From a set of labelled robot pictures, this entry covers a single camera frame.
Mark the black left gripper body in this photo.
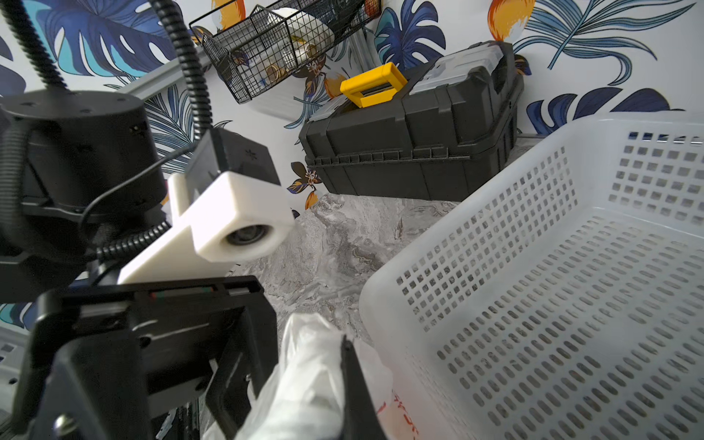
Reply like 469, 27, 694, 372
10, 276, 278, 439

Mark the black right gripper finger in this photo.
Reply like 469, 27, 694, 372
339, 337, 387, 440

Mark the white printed plastic bag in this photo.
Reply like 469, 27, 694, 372
236, 313, 421, 439

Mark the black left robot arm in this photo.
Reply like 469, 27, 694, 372
1, 1, 295, 439

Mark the white perforated plastic basket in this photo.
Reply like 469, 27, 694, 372
359, 112, 703, 439

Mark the black yellow toolbox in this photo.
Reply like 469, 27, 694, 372
299, 41, 524, 202

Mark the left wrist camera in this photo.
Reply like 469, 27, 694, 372
117, 128, 295, 285

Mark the black wire mesh basket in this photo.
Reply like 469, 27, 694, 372
189, 0, 382, 104

